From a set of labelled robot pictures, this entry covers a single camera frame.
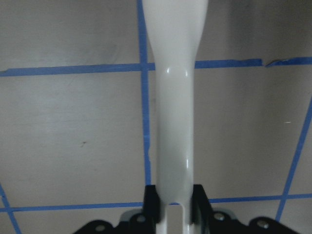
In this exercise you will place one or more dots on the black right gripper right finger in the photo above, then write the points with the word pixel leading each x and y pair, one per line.
pixel 201 207

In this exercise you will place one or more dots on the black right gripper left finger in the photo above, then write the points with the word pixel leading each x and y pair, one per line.
pixel 151 204

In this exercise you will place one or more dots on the white hand brush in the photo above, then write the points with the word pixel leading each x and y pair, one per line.
pixel 174 29

